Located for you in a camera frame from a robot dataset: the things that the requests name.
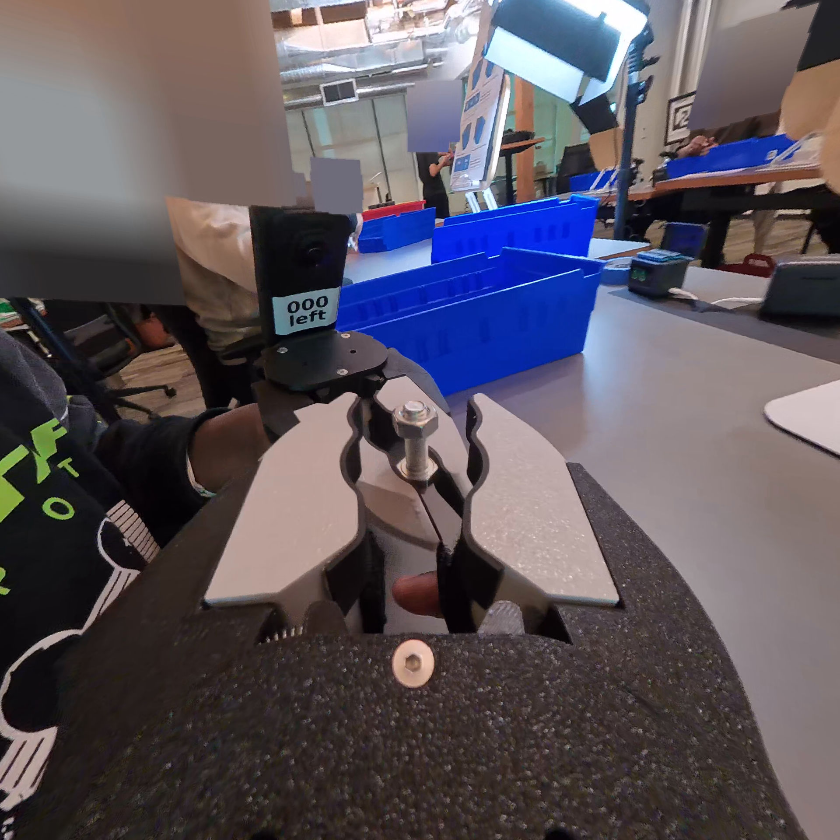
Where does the printed marker sign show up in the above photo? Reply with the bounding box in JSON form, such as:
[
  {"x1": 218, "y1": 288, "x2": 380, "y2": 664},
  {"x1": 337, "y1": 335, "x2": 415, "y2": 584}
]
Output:
[{"x1": 664, "y1": 92, "x2": 698, "y2": 147}]

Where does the black battery charger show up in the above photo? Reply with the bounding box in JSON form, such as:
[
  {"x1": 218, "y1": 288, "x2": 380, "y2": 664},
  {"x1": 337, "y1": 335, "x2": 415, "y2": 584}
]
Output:
[{"x1": 626, "y1": 249, "x2": 694, "y2": 299}]

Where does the dark grey case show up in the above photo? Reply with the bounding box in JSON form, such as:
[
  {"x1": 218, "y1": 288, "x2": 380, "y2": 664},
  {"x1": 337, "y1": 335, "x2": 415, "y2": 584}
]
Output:
[{"x1": 761, "y1": 256, "x2": 840, "y2": 324}]

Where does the row of small blue bins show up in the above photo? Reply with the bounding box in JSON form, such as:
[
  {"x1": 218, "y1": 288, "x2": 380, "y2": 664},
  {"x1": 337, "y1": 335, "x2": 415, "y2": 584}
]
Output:
[{"x1": 570, "y1": 134, "x2": 799, "y2": 193}]

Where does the person's printed black shirt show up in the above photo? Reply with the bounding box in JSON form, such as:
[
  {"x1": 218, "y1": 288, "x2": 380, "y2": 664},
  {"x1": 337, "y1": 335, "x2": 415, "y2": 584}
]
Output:
[{"x1": 0, "y1": 328, "x2": 163, "y2": 815}]

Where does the red bag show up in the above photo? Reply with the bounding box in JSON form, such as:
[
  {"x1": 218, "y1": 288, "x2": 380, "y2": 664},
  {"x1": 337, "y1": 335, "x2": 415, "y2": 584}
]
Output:
[{"x1": 718, "y1": 252, "x2": 777, "y2": 281}]

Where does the wood-top desk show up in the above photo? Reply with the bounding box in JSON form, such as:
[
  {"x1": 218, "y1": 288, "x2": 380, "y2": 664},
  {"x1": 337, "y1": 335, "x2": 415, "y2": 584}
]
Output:
[{"x1": 558, "y1": 167, "x2": 829, "y2": 263}]

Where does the black office chair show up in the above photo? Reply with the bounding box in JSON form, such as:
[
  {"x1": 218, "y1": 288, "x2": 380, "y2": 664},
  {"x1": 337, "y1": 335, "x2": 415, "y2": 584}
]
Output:
[{"x1": 157, "y1": 305, "x2": 258, "y2": 412}]

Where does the long steel hex bolt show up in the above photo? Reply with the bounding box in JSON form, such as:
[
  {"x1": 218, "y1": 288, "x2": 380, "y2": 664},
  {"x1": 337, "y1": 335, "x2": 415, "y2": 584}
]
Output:
[{"x1": 392, "y1": 402, "x2": 441, "y2": 488}]

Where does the blue plastic bin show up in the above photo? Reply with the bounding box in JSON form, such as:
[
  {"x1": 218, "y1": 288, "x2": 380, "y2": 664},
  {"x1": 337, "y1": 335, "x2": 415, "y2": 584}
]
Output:
[
  {"x1": 357, "y1": 208, "x2": 438, "y2": 255},
  {"x1": 336, "y1": 248, "x2": 605, "y2": 396},
  {"x1": 431, "y1": 193, "x2": 601, "y2": 265}
]

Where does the steel hex nut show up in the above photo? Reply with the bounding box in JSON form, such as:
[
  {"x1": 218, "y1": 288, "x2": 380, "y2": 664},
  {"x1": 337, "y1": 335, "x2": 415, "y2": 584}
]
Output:
[{"x1": 392, "y1": 412, "x2": 441, "y2": 441}]

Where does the white display stand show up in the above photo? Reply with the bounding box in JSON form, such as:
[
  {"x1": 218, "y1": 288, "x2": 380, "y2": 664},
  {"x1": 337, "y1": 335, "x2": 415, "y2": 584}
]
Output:
[{"x1": 764, "y1": 379, "x2": 840, "y2": 458}]

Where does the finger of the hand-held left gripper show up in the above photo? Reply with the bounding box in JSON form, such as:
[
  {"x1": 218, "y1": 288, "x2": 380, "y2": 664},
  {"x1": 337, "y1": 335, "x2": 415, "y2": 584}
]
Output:
[
  {"x1": 356, "y1": 471, "x2": 441, "y2": 547},
  {"x1": 366, "y1": 379, "x2": 469, "y2": 508}
]

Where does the instruction sheet on stand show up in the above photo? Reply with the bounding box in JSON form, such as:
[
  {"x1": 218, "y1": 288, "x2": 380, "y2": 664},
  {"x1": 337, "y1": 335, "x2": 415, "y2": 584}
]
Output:
[{"x1": 449, "y1": 56, "x2": 513, "y2": 193}]

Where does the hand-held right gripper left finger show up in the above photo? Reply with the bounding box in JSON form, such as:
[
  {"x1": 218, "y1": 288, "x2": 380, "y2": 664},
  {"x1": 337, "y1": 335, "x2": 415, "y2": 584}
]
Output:
[{"x1": 203, "y1": 394, "x2": 370, "y2": 631}]

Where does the studio light panel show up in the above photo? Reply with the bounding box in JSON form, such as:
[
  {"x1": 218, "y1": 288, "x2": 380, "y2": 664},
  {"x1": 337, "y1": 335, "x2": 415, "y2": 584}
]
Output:
[{"x1": 482, "y1": 0, "x2": 652, "y2": 104}]

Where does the white cable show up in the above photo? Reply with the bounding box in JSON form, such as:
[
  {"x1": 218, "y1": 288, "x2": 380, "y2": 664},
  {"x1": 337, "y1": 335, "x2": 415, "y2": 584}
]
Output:
[{"x1": 672, "y1": 287, "x2": 767, "y2": 311}]

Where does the person's left forearm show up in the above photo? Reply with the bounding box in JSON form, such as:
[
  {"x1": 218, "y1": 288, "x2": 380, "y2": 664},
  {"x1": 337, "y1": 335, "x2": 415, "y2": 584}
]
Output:
[{"x1": 95, "y1": 410, "x2": 217, "y2": 526}]

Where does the person's left hand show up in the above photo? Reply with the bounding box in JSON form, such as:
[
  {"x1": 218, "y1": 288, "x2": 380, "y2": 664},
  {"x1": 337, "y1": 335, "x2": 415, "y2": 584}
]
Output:
[{"x1": 189, "y1": 402, "x2": 271, "y2": 494}]

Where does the person's right hand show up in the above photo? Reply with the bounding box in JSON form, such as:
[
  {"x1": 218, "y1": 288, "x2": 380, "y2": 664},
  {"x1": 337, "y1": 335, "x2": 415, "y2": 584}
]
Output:
[{"x1": 392, "y1": 571, "x2": 441, "y2": 616}]

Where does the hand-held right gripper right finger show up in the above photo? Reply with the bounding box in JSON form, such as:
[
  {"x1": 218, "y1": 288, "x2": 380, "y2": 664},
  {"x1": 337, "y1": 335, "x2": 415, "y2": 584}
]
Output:
[{"x1": 461, "y1": 394, "x2": 621, "y2": 634}]

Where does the wooden display board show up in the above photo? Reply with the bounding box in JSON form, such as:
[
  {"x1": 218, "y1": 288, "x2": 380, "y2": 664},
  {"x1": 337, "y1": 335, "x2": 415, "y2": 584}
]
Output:
[{"x1": 781, "y1": 66, "x2": 840, "y2": 160}]

